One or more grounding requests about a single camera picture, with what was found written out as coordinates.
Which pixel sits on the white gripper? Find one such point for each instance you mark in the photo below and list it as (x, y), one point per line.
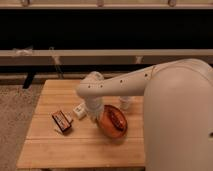
(94, 108)

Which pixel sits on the orange ceramic bowl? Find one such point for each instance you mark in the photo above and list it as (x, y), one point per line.
(112, 122)

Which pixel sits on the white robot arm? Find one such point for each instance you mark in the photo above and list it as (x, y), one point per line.
(177, 111)

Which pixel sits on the white rectangular box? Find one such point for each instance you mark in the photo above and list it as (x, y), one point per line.
(80, 111)

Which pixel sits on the dark brown snack box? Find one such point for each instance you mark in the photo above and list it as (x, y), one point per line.
(61, 121)

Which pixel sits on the wooden table board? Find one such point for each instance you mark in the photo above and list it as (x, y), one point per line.
(85, 146)

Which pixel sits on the long wooden rail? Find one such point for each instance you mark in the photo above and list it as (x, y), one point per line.
(39, 57)

